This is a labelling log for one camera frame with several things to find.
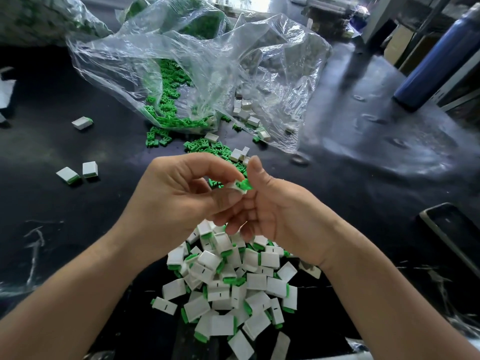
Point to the person's left forearm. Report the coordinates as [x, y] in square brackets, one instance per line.
[67, 307]

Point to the white paper sheet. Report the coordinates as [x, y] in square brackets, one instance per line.
[5, 92]

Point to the clear plastic bag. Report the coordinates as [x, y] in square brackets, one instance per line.
[289, 60]

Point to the black smartphone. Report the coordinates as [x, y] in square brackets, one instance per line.
[451, 237]

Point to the grey machine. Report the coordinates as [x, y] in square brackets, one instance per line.
[336, 7]

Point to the white component box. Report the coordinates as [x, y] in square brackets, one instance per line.
[231, 2]

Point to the brown cardboard box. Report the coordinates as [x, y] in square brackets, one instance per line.
[400, 42]

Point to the plastic bag full of green pieces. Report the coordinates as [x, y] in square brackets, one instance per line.
[195, 15]

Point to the blue cylinder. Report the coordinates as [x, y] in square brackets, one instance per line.
[439, 60]

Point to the pile of assembled white-green pieces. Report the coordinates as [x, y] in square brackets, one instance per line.
[232, 288]

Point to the heap of white caps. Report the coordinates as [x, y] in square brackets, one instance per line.
[247, 120]

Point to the large bag of assembled pieces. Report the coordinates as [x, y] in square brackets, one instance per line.
[43, 15]

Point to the green plastic part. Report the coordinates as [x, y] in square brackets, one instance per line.
[242, 185]

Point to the empty white shell right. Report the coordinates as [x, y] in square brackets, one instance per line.
[310, 269]

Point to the person's right hand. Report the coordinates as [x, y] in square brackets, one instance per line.
[292, 213]

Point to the person's right forearm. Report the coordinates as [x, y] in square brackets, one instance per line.
[405, 307]

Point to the pile of green clips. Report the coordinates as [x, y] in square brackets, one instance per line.
[172, 101]

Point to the person's left hand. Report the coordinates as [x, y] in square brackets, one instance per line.
[172, 202]

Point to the white metal frame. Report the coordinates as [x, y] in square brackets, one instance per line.
[381, 12]

